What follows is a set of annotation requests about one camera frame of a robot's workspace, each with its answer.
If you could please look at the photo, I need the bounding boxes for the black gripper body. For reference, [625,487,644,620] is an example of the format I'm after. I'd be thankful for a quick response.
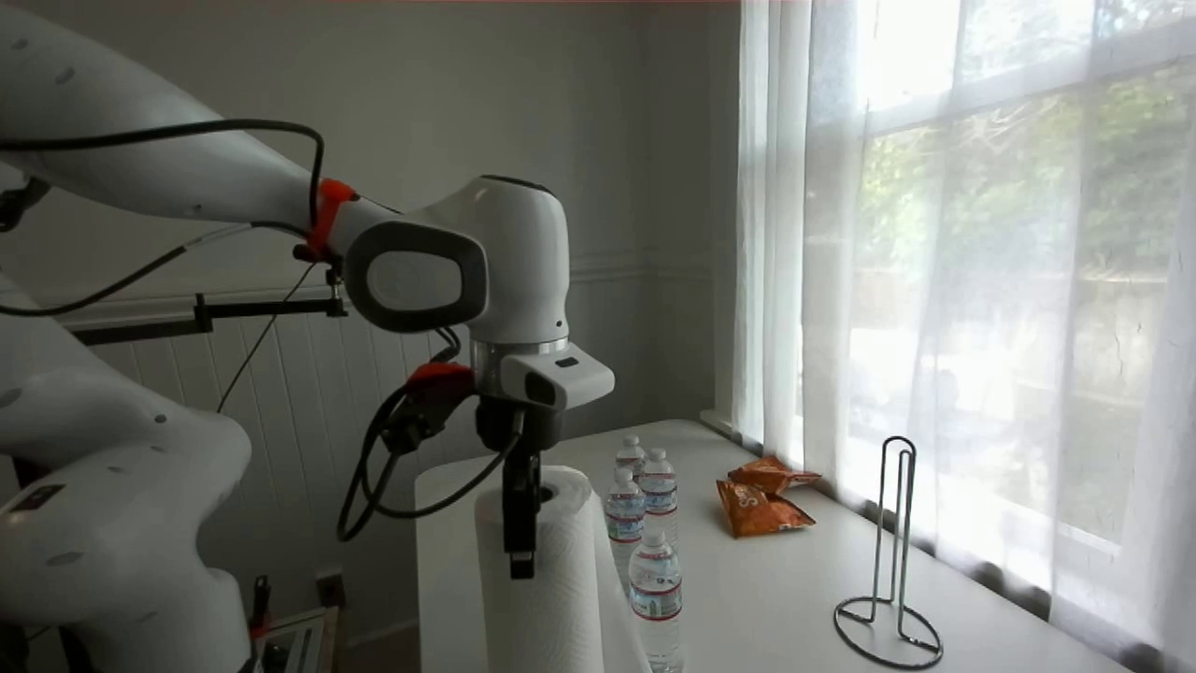
[475,387,564,462]

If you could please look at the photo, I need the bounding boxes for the black camera mount rod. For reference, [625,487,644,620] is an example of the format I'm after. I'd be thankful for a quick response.
[68,292,350,350]

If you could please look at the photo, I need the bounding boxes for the metal wire towel holder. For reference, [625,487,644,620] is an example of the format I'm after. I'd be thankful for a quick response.
[829,428,948,673]

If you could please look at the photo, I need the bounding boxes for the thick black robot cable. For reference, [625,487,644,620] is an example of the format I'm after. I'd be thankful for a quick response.
[0,117,515,547]

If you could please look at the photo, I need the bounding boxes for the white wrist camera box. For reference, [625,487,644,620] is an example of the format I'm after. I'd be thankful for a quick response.
[497,342,615,411]

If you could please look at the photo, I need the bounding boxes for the white paper towel roll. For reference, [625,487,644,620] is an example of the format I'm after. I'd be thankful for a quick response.
[469,462,652,673]

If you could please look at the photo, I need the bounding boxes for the red cable tie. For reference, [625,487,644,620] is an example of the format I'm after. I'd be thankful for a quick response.
[306,175,363,259]
[407,358,479,402]

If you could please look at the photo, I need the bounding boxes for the thin black cable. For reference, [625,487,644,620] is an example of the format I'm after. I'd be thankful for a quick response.
[214,259,321,418]

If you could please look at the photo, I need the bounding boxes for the black red handled tool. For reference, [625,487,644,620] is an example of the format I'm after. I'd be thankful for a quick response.
[241,571,277,673]

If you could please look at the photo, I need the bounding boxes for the framed picture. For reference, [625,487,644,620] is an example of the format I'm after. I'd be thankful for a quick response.
[265,604,348,673]

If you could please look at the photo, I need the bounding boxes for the orange chip bag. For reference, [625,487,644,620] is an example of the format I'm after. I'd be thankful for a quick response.
[713,478,818,540]
[725,456,829,497]

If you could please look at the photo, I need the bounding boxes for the sheer white curtain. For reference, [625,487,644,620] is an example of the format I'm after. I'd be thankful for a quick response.
[713,0,1196,673]

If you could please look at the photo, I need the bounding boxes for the white window frame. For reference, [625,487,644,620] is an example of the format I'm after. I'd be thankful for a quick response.
[854,0,1196,628]

